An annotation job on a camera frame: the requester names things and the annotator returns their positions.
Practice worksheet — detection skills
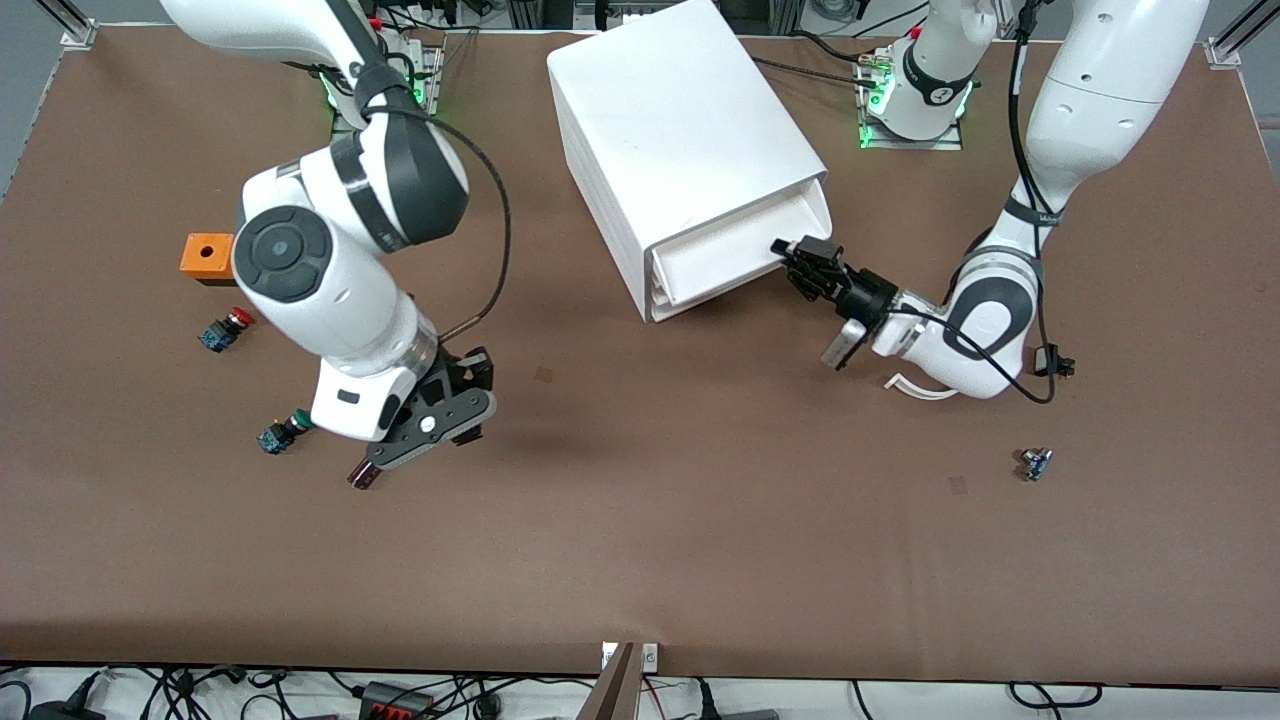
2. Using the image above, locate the white plastic drawer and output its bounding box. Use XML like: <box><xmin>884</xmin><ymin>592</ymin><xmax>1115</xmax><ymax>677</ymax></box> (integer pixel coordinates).
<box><xmin>652</xmin><ymin>182</ymin><xmax>834</xmax><ymax>309</ymax></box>

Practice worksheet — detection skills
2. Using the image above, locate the green push button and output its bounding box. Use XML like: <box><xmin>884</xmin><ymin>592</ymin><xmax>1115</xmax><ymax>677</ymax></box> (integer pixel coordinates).
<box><xmin>258</xmin><ymin>408</ymin><xmax>317</xmax><ymax>456</ymax></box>

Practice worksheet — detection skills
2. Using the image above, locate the white drawer cabinet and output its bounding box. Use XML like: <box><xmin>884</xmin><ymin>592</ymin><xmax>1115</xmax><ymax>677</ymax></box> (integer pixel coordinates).
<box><xmin>547</xmin><ymin>0</ymin><xmax>831</xmax><ymax>324</ymax></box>

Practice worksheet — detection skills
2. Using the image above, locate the red push button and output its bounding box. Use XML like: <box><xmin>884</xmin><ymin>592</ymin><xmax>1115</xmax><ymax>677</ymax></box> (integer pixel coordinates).
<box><xmin>198</xmin><ymin>307</ymin><xmax>258</xmax><ymax>353</ymax></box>

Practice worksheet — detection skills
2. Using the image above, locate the white curved plastic strip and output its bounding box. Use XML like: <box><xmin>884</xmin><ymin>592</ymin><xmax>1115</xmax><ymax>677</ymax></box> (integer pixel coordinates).
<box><xmin>882</xmin><ymin>372</ymin><xmax>957</xmax><ymax>401</ymax></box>

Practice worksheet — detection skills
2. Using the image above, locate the black orange power adapter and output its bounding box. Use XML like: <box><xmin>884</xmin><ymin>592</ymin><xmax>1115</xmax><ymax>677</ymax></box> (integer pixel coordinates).
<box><xmin>360</xmin><ymin>680</ymin><xmax>437</xmax><ymax>720</ymax></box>

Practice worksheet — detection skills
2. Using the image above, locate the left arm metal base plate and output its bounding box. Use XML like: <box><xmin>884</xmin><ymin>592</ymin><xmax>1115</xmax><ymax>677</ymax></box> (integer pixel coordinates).
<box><xmin>858</xmin><ymin>50</ymin><xmax>966</xmax><ymax>153</ymax></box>

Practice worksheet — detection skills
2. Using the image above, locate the black base power cable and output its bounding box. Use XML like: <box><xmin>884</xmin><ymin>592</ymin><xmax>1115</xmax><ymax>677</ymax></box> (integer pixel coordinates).
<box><xmin>752</xmin><ymin>55</ymin><xmax>883</xmax><ymax>89</ymax></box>

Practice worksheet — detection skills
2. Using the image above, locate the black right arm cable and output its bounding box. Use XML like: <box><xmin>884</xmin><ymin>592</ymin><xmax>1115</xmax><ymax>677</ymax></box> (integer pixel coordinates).
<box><xmin>395</xmin><ymin>105</ymin><xmax>513</xmax><ymax>346</ymax></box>

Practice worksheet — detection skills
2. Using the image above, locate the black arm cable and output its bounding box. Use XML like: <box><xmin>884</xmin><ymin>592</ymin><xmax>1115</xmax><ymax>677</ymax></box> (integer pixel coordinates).
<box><xmin>895</xmin><ymin>0</ymin><xmax>1061</xmax><ymax>406</ymax></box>
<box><xmin>395</xmin><ymin>105</ymin><xmax>513</xmax><ymax>346</ymax></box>

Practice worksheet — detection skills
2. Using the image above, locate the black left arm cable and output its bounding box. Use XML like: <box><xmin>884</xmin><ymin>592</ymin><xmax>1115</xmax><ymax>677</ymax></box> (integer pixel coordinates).
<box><xmin>895</xmin><ymin>0</ymin><xmax>1061</xmax><ymax>406</ymax></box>

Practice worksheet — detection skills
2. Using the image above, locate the orange button enclosure box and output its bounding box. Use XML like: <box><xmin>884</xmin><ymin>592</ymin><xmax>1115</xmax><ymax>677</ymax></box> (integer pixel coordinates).
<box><xmin>180</xmin><ymin>233</ymin><xmax>241</xmax><ymax>288</ymax></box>

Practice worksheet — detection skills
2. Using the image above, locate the brown camera post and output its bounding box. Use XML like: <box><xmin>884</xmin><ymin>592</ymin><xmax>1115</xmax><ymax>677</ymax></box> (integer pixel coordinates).
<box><xmin>578</xmin><ymin>642</ymin><xmax>641</xmax><ymax>720</ymax></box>

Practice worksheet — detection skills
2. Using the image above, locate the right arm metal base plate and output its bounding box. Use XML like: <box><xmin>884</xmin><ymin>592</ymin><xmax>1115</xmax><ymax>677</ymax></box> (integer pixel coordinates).
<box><xmin>330</xmin><ymin>30</ymin><xmax>443</xmax><ymax>136</ymax></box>

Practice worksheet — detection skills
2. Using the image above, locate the black looped floor cable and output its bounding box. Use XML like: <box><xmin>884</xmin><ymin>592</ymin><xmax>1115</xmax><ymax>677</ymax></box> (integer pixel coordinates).
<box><xmin>1008</xmin><ymin>682</ymin><xmax>1103</xmax><ymax>711</ymax></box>

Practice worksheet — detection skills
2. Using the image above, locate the aluminium frame profile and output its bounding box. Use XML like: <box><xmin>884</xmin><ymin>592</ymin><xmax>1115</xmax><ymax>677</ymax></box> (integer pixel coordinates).
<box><xmin>1205</xmin><ymin>0</ymin><xmax>1280</xmax><ymax>69</ymax></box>
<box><xmin>40</xmin><ymin>0</ymin><xmax>99</xmax><ymax>49</ymax></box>

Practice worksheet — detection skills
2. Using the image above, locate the black plug with cable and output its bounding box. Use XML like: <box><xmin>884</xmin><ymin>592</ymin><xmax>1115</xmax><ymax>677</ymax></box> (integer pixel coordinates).
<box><xmin>28</xmin><ymin>670</ymin><xmax>107</xmax><ymax>720</ymax></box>

